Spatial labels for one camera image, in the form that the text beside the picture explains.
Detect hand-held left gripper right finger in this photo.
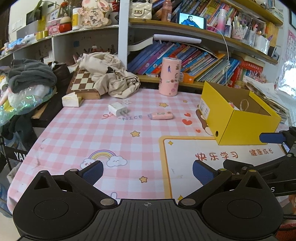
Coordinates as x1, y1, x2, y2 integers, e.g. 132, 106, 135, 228
179, 159, 276, 207

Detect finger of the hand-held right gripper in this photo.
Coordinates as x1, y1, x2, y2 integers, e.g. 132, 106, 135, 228
223, 154, 296, 179
259, 126, 296, 146

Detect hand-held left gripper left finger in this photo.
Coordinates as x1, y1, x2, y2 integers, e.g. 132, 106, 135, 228
23, 161, 118, 209

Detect yellow cardboard box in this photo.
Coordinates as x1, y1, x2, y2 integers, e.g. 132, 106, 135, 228
200, 80, 282, 146

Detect silver container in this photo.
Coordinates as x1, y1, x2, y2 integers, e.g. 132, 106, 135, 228
253, 32, 271, 55

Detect stack of papers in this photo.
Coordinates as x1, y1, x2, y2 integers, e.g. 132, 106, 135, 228
243, 75, 290, 123

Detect pink checked desk mat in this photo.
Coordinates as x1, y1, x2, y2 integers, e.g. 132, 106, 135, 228
7, 88, 296, 209

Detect pink tinsel sticks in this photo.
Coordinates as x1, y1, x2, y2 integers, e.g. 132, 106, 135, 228
247, 69, 266, 83

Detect white charger plug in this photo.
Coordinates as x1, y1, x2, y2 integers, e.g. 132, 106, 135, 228
108, 102, 129, 118

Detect red boxed book set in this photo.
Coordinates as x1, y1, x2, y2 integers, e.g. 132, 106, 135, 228
230, 59, 264, 88

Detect pink oblong gadget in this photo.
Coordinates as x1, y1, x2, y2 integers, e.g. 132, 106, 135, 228
149, 112, 174, 120

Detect white tissue pack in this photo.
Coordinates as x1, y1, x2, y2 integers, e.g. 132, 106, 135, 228
61, 92, 84, 107

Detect black fabric chair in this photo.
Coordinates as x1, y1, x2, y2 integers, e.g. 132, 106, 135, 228
0, 137, 29, 172

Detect black small speaker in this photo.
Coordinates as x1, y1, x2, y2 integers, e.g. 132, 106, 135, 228
268, 45, 280, 58

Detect wooden chessboard box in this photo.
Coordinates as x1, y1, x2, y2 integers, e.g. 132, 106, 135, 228
66, 67, 102, 100

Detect iridescent plastic bag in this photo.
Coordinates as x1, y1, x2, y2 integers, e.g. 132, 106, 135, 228
0, 86, 57, 127

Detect pink printed cylinder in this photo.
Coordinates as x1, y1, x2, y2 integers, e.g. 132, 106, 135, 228
159, 57, 182, 97

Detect beige cloth bag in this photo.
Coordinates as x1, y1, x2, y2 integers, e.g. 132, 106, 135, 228
76, 52, 140, 97

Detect dark brown bag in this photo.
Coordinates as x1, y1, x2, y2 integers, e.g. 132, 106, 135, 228
49, 60, 71, 89

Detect pink pen cup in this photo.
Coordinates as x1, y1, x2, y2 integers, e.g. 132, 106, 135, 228
231, 15, 247, 39

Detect grey cloth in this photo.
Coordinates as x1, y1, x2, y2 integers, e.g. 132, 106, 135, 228
8, 59, 58, 93

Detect row of children's books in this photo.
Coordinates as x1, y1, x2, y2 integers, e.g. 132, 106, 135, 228
127, 41, 241, 83

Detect small white spray bottle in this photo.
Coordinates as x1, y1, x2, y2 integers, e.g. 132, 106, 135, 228
223, 17, 233, 38

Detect pink white gradient bottle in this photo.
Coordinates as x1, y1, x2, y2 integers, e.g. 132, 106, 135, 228
217, 8, 227, 34

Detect white desk lamp bar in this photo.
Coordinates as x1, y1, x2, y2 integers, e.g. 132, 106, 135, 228
153, 34, 202, 44

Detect white side shelf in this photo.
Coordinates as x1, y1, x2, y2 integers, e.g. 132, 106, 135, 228
0, 24, 119, 67

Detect wooden bookshelf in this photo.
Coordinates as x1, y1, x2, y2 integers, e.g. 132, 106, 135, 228
117, 0, 284, 90

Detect row of paperback books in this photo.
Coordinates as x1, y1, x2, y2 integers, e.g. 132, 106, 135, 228
171, 0, 237, 25

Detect pink gift box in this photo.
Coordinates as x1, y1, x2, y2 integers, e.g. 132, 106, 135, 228
47, 19, 61, 35

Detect red white round doll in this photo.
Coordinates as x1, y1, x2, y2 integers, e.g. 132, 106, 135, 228
59, 14, 73, 33

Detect rabbit decoration sign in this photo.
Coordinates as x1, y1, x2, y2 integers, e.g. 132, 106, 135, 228
77, 0, 114, 29

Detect brown bottle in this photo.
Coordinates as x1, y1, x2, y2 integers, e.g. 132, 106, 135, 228
161, 0, 173, 22

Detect cream quilted handbag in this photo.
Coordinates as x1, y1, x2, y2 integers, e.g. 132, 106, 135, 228
129, 1, 152, 20

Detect green potted plant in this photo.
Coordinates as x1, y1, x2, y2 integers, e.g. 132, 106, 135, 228
30, 0, 47, 19

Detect alphabet wall poster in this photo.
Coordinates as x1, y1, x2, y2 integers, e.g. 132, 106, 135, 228
285, 29, 296, 70

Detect white charging cable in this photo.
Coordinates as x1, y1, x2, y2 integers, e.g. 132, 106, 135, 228
208, 23, 232, 84

